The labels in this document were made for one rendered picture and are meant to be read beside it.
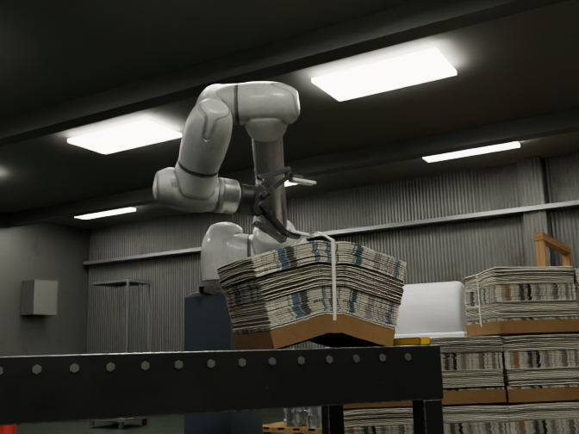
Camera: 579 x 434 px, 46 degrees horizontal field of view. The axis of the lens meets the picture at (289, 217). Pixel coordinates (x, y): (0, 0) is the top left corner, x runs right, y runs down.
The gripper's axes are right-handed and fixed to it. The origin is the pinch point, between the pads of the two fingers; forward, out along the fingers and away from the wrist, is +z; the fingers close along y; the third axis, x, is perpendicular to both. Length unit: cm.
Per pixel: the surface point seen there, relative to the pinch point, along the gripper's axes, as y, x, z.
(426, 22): -210, -238, 188
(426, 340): 33.5, 23.9, 21.4
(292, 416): 91, -427, 177
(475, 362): 37, -37, 81
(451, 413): 55, -36, 71
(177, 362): 41, 29, -39
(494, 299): 15, -35, 88
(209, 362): 41, 29, -32
